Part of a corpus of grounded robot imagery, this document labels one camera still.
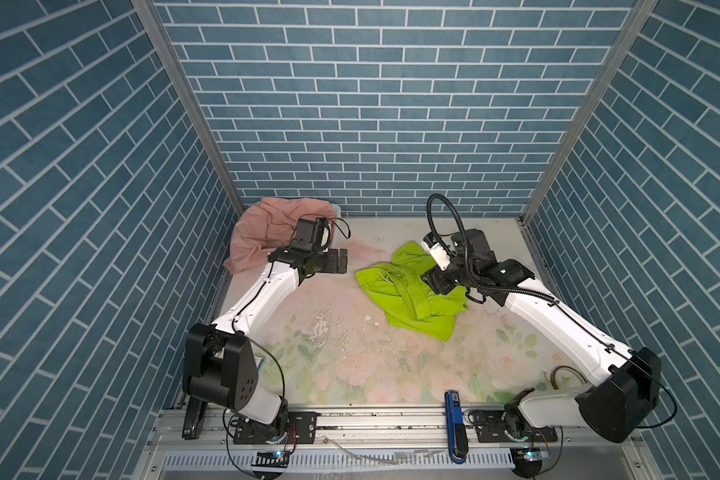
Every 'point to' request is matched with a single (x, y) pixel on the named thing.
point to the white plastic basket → (337, 212)
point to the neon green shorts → (405, 296)
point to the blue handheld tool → (456, 432)
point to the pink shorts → (268, 225)
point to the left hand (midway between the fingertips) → (334, 257)
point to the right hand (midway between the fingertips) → (428, 266)
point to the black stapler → (195, 411)
